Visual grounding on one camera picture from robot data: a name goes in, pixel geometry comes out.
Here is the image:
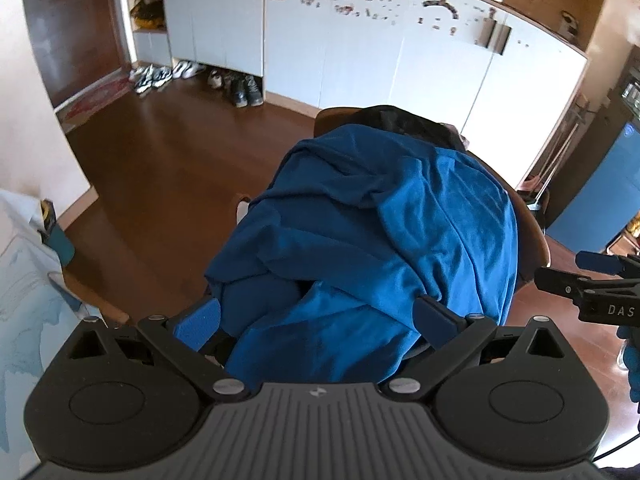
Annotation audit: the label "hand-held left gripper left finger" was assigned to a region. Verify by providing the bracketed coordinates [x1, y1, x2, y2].
[65, 296, 250, 403]

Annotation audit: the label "blue panel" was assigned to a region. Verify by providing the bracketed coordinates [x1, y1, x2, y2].
[545, 119, 640, 256]

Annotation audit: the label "white sticker-covered cabinet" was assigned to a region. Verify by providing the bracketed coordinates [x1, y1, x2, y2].
[161, 0, 590, 188]

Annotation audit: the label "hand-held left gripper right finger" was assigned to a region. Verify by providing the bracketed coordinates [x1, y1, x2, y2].
[384, 295, 575, 403]

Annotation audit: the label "brown round-backed chair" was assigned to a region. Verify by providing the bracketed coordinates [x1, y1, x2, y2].
[314, 106, 552, 293]

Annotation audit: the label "red doormat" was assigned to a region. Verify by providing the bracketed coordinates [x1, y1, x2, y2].
[56, 76, 135, 131]

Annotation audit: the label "teal object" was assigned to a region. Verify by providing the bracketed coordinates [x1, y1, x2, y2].
[40, 199, 77, 267]

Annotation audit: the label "metal poles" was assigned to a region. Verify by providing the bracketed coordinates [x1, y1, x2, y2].
[537, 102, 588, 196]

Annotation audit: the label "brown door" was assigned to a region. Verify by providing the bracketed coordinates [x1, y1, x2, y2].
[20, 0, 132, 111]

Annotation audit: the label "dark garment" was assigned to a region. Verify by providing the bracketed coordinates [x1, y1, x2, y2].
[350, 105, 471, 152]

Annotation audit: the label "row of shoes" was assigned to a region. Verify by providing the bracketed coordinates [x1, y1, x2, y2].
[129, 59, 265, 108]

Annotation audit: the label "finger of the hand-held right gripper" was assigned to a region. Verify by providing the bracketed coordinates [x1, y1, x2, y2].
[575, 251, 640, 277]
[534, 265, 602, 307]

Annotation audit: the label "dark appliance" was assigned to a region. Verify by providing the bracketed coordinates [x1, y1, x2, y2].
[616, 66, 640, 123]

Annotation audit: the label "person's right hand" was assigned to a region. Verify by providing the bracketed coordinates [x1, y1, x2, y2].
[619, 339, 640, 404]

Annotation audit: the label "blue long-sleeved shirt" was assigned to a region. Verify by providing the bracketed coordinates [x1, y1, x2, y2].
[204, 125, 519, 386]

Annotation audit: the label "yellow and black bag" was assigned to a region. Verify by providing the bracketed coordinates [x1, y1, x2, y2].
[130, 1, 166, 30]

